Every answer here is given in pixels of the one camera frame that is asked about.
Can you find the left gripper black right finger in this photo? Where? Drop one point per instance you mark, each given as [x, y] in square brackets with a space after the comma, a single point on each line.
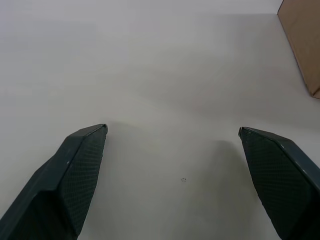
[282, 180]

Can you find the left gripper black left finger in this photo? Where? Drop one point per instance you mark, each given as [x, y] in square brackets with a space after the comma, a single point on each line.
[55, 180]

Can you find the brown cardboard box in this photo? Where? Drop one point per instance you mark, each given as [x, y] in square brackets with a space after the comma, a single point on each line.
[305, 37]

